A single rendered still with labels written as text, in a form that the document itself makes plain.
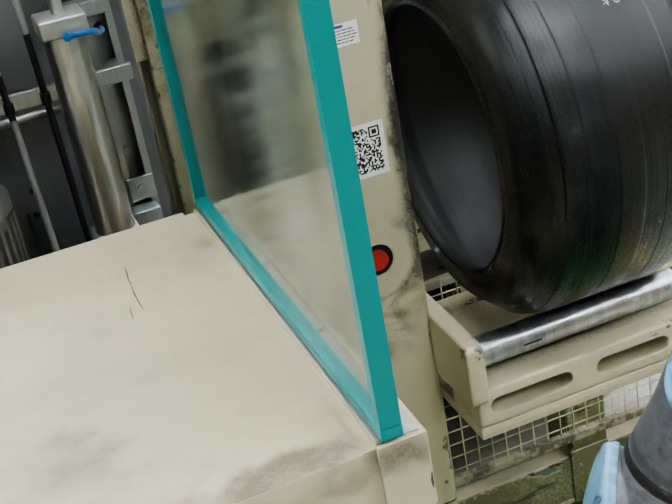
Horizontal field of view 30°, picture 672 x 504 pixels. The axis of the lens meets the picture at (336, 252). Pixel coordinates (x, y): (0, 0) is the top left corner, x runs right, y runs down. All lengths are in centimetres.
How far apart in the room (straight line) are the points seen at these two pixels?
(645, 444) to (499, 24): 67
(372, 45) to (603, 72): 29
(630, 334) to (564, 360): 11
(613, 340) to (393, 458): 88
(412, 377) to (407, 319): 10
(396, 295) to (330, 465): 78
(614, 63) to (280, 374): 68
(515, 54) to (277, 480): 75
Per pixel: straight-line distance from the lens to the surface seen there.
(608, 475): 110
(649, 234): 168
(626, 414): 263
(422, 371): 182
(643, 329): 186
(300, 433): 102
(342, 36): 159
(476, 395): 173
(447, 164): 206
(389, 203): 168
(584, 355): 181
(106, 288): 132
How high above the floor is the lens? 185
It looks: 27 degrees down
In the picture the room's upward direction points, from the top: 11 degrees counter-clockwise
